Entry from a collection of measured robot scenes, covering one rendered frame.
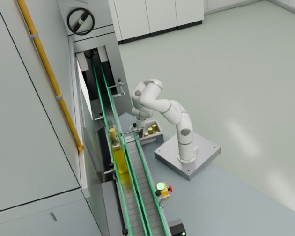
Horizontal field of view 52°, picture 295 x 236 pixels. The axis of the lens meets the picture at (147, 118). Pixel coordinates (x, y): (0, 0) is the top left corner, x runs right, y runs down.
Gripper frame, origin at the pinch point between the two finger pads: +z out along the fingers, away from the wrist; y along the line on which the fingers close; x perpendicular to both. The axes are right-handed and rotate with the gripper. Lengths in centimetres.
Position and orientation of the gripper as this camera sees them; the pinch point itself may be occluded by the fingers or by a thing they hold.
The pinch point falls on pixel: (139, 134)
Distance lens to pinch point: 226.8
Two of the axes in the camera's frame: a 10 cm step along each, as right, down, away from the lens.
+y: 2.5, 5.7, -7.8
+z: -1.0, 8.2, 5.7
